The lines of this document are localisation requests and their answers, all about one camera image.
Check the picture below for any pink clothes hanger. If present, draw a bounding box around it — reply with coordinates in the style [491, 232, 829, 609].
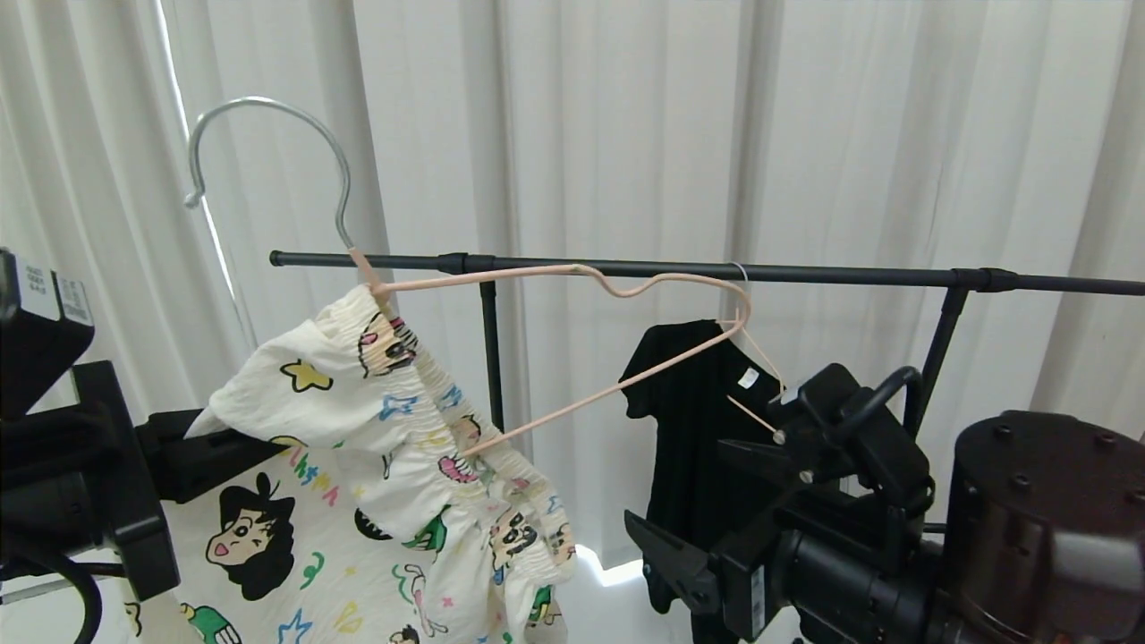
[716, 262, 790, 439]
[183, 96, 752, 459]

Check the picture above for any black t-shirt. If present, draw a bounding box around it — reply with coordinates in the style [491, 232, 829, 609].
[620, 319, 793, 644]

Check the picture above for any cream printed garment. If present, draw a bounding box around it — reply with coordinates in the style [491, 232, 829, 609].
[125, 284, 578, 644]

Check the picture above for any black clothes rack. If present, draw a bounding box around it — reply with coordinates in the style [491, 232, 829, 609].
[270, 250, 1145, 448]

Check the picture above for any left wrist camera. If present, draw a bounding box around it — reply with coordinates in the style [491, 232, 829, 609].
[0, 249, 97, 421]

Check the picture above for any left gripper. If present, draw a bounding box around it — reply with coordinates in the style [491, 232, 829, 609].
[0, 360, 182, 602]

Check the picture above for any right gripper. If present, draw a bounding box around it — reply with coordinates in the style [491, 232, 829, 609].
[623, 438, 949, 644]

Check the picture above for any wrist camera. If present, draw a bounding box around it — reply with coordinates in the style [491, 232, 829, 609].
[734, 362, 936, 573]
[0, 249, 97, 421]

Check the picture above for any white curtain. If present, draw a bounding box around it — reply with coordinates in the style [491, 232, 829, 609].
[0, 0, 1145, 573]

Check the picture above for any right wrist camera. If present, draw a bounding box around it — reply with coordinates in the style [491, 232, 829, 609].
[734, 362, 936, 573]

